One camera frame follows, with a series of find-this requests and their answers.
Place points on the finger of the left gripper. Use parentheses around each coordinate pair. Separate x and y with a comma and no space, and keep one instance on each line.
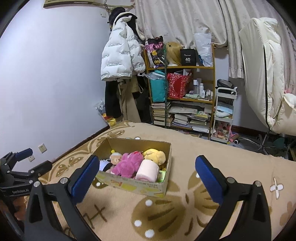
(19,156)

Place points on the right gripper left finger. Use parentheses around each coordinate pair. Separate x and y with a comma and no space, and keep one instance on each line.
(41,221)

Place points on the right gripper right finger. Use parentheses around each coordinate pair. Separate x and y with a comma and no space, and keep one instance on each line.
(253,222)

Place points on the purple haired doll plush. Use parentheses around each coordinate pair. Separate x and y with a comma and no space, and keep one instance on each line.
(108,164)

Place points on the pink bear plush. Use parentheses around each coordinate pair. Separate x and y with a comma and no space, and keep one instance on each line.
(129,165)

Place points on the green tissue pack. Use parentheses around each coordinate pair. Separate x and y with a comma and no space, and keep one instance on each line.
(161,176)

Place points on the yellow duck plush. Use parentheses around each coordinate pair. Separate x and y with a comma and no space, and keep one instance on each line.
(155,155)

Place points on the plastic bag with toys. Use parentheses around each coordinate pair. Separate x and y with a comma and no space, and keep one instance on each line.
(100,107)

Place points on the cardboard box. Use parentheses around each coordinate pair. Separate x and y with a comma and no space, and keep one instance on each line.
(126,145)

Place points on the beige coat hanging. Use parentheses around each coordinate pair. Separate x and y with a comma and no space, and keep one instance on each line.
(127,103)

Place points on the white rolling cart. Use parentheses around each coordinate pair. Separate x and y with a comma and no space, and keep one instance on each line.
(223,114)

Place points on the white puffer jacket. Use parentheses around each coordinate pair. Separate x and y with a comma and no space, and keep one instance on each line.
(122,54)

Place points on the stack of books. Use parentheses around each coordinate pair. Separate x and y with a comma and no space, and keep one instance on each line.
(160,114)

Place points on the wooden bookshelf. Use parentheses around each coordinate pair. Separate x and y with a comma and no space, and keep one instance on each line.
(179,99)

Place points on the teal bag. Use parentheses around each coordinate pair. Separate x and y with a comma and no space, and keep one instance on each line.
(157,83)

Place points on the red patterned bag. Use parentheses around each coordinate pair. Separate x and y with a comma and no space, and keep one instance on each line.
(177,85)

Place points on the white folded mattress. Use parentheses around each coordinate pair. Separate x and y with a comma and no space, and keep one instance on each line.
(263,63)

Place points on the black box with 40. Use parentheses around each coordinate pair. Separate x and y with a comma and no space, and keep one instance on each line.
(188,57)

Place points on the blonde wig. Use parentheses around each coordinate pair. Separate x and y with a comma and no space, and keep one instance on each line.
(173,53)

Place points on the floral curtain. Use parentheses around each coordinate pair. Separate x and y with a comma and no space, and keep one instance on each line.
(178,21)

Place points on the wall socket lower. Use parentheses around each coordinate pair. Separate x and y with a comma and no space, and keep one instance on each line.
(31,158)

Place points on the wall socket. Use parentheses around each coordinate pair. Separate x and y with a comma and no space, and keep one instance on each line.
(42,148)
(31,158)

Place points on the wall socket upper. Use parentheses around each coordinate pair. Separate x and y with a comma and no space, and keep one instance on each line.
(42,148)

